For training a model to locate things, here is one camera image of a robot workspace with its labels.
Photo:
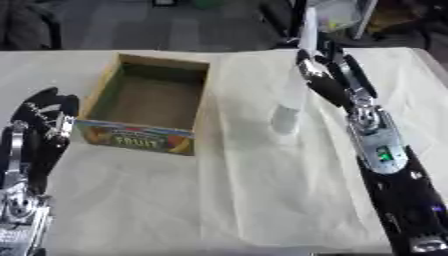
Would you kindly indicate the tall translucent white bottle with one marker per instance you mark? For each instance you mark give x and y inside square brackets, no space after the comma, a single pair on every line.
[287,116]

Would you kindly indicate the black stand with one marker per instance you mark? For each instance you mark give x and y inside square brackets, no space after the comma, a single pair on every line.
[280,20]

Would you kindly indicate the silver and black right robot arm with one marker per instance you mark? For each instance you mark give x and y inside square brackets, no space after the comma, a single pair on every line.
[402,193]

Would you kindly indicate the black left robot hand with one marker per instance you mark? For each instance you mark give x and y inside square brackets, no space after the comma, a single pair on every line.
[36,110]

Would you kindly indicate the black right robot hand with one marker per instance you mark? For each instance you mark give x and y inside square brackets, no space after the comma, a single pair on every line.
[329,85]

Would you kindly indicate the clear plastic bin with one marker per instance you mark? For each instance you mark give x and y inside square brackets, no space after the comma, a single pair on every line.
[341,15]

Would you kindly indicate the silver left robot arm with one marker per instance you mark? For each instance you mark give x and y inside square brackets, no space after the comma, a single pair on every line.
[20,226]

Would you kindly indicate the tan cardboard box green inside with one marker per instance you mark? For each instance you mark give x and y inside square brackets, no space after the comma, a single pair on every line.
[149,100]

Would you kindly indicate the black chair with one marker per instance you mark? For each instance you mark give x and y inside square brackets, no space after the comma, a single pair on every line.
[26,23]

